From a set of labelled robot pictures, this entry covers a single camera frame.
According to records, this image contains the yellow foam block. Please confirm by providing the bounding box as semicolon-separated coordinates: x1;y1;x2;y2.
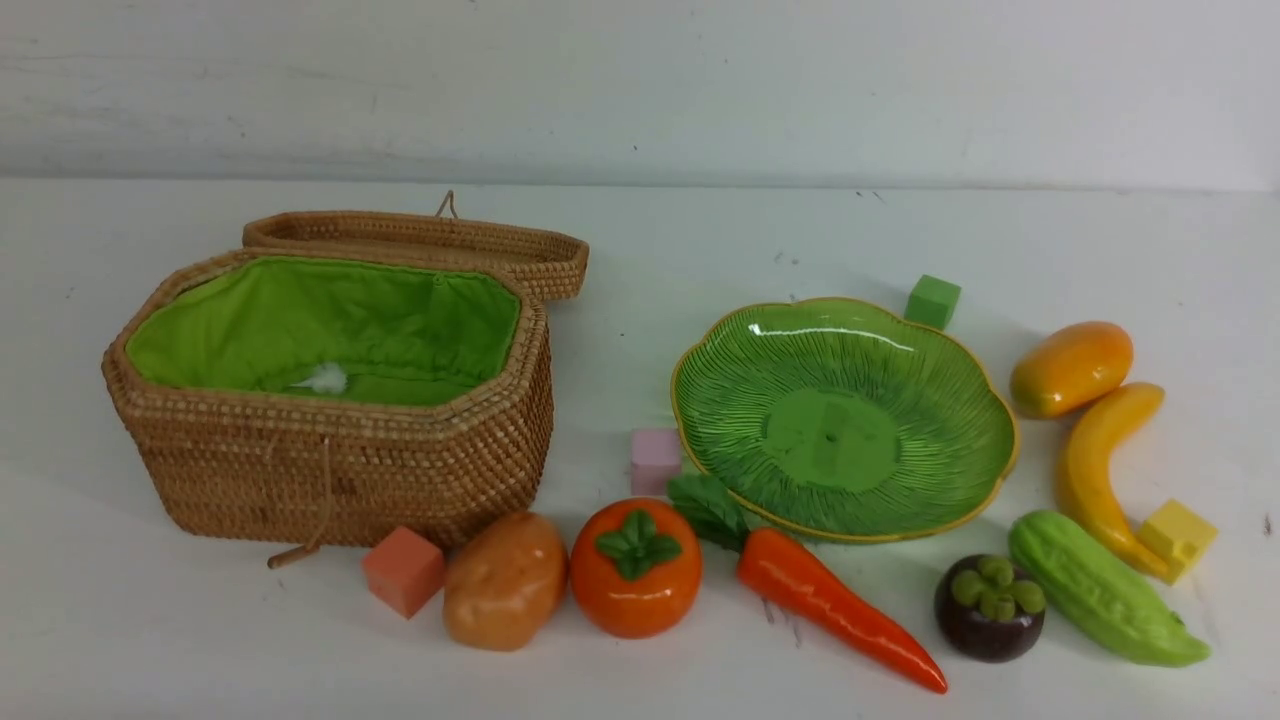
1137;498;1219;585

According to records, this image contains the orange toy carrot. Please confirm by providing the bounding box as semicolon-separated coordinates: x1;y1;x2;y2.
667;475;948;694

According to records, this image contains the woven wicker basket green lining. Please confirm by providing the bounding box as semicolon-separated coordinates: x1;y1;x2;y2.
102;249;554;550

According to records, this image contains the purple toy mangosteen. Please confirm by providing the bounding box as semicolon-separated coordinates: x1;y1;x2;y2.
933;553;1048;664

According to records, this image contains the orange yellow toy mango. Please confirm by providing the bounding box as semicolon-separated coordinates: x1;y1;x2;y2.
1009;322;1134;419

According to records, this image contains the green toy bitter gourd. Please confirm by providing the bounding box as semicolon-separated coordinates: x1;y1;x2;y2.
1007;510;1211;667

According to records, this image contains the orange foam cube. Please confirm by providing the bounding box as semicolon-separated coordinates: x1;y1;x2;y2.
361;527;445;620

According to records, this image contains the pink foam cube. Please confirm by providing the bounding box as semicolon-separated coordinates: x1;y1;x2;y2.
630;428;684;497

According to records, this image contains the orange toy persimmon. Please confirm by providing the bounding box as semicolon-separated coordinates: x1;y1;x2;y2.
570;497;703;639

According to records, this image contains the green foam cube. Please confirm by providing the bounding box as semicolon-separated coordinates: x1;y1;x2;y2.
902;274;963;332

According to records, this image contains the green leaf-shaped glass plate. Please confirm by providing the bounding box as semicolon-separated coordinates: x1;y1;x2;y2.
669;297;1021;544

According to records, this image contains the brown toy potato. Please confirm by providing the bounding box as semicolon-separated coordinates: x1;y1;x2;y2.
442;511;570;652

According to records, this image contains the yellow toy banana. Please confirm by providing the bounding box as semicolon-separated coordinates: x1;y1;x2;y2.
1053;382;1170;582

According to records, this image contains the woven wicker basket lid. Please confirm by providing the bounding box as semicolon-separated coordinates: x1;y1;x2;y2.
242;191;590;301

